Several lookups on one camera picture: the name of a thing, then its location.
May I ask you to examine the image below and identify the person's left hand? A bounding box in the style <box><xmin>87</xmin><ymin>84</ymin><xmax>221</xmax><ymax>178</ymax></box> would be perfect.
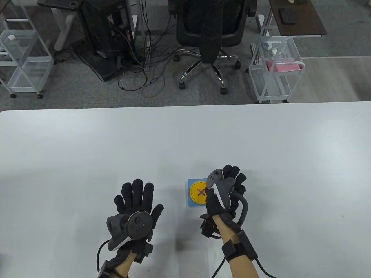
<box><xmin>114</xmin><ymin>179</ymin><xmax>164</xmax><ymax>263</ymax></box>

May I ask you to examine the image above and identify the person's right hand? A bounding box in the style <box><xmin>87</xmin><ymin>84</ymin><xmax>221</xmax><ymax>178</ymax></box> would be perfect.
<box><xmin>205</xmin><ymin>165</ymin><xmax>247</xmax><ymax>220</ymax></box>

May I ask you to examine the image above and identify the person's left forearm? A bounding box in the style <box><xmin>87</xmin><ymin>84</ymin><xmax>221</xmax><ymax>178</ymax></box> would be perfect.
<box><xmin>114</xmin><ymin>251</ymin><xmax>137</xmax><ymax>278</ymax></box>

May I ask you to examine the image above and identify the person's right forearm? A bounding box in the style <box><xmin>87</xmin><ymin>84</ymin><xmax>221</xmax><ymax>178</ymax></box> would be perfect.
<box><xmin>214</xmin><ymin>216</ymin><xmax>260</xmax><ymax>278</ymax></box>

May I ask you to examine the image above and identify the grey controller on right glove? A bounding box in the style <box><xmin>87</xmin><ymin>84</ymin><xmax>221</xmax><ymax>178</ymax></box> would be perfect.
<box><xmin>206</xmin><ymin>169</ymin><xmax>237</xmax><ymax>209</ymax></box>

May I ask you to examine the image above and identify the grey controller on glove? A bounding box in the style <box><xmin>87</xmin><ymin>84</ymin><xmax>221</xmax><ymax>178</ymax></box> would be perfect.
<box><xmin>106</xmin><ymin>211</ymin><xmax>154</xmax><ymax>252</ymax></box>
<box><xmin>206</xmin><ymin>169</ymin><xmax>237</xmax><ymax>209</ymax></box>

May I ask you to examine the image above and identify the blue card with yellow button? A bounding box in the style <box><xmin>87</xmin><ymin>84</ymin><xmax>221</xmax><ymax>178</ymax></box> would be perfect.
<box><xmin>187</xmin><ymin>178</ymin><xmax>208</xmax><ymax>208</ymax></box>

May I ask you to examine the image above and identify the grey controller on left glove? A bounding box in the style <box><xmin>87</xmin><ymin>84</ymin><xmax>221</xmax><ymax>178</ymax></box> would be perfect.
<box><xmin>106</xmin><ymin>211</ymin><xmax>154</xmax><ymax>252</ymax></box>

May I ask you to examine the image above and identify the white cart with pink box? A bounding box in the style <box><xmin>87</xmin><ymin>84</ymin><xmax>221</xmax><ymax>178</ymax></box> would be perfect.
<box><xmin>248</xmin><ymin>14</ymin><xmax>306</xmax><ymax>104</ymax></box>

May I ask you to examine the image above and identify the pink box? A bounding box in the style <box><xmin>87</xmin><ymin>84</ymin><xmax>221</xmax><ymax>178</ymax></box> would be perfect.
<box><xmin>266</xmin><ymin>61</ymin><xmax>302</xmax><ymax>72</ymax></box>

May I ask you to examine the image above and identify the black office chair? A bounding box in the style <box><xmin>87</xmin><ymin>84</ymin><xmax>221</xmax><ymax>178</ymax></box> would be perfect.
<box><xmin>168</xmin><ymin>0</ymin><xmax>257</xmax><ymax>95</ymax></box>

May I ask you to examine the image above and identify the black computer tower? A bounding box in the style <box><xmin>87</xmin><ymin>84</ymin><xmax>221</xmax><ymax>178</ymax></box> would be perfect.
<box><xmin>79</xmin><ymin>0</ymin><xmax>137</xmax><ymax>82</ymax></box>

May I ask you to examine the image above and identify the black pad on desk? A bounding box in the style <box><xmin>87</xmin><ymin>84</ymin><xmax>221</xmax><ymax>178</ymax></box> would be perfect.
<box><xmin>279</xmin><ymin>8</ymin><xmax>297</xmax><ymax>24</ymax></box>

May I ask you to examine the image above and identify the brown wooden desk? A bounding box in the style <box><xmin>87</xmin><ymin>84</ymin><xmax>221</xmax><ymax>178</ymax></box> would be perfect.
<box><xmin>268</xmin><ymin>0</ymin><xmax>328</xmax><ymax>38</ymax></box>

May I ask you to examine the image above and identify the white desk leg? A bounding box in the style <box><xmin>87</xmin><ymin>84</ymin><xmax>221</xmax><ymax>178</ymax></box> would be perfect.
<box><xmin>37</xmin><ymin>0</ymin><xmax>79</xmax><ymax>52</ymax></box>

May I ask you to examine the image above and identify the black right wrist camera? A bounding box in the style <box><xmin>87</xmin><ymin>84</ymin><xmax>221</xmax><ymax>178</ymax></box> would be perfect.
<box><xmin>199</xmin><ymin>214</ymin><xmax>223</xmax><ymax>239</ymax></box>

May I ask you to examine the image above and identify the black left glove cable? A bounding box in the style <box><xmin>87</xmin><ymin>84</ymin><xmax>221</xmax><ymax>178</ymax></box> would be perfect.
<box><xmin>97</xmin><ymin>240</ymin><xmax>111</xmax><ymax>273</ymax></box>

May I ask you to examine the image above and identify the black right wrist strap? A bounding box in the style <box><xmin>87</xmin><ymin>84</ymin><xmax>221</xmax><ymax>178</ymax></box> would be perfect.
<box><xmin>221</xmin><ymin>230</ymin><xmax>259</xmax><ymax>263</ymax></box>

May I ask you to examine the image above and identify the white cable coil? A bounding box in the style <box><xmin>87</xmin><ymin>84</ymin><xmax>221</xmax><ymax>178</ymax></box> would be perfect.
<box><xmin>262</xmin><ymin>42</ymin><xmax>295</xmax><ymax>63</ymax></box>

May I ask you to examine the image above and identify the tangle of black floor cables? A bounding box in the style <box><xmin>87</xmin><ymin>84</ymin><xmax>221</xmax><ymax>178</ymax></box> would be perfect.
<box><xmin>54</xmin><ymin>0</ymin><xmax>181</xmax><ymax>99</ymax></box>

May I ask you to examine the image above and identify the white wire cart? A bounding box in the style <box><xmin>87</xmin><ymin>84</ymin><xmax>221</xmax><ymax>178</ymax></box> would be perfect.
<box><xmin>0</xmin><ymin>0</ymin><xmax>56</xmax><ymax>99</ymax></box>

